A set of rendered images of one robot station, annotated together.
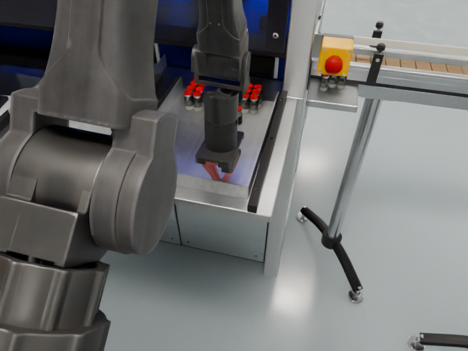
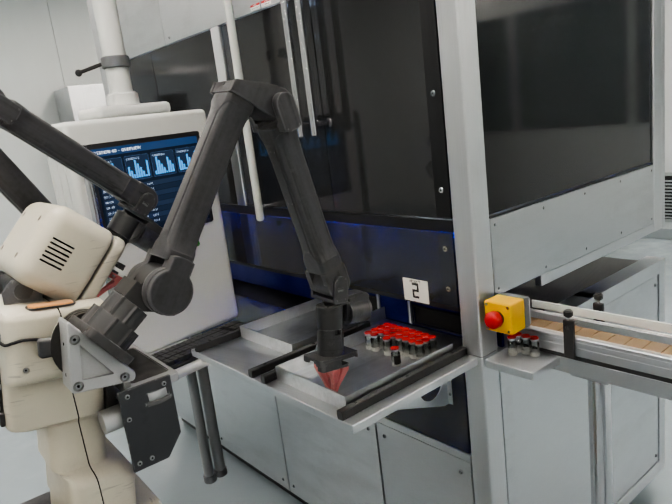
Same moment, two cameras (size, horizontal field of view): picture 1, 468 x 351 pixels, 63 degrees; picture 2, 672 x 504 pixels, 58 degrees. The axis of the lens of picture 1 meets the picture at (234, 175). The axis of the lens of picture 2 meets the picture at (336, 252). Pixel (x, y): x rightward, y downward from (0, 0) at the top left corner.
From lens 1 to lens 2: 0.86 m
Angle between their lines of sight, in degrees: 45
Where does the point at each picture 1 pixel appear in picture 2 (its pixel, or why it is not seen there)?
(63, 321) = (115, 314)
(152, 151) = (170, 267)
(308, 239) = not seen: outside the picture
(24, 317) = (106, 307)
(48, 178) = (140, 273)
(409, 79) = (611, 354)
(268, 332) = not seen: outside the picture
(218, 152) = (321, 356)
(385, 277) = not seen: outside the picture
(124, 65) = (173, 237)
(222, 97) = (322, 308)
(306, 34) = (471, 289)
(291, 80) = (467, 335)
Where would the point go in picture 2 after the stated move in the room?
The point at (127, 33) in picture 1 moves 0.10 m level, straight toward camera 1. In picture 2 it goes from (178, 227) to (140, 242)
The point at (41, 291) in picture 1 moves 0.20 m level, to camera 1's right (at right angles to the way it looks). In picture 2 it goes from (114, 300) to (199, 313)
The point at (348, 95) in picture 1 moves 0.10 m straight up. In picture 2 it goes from (534, 363) to (532, 321)
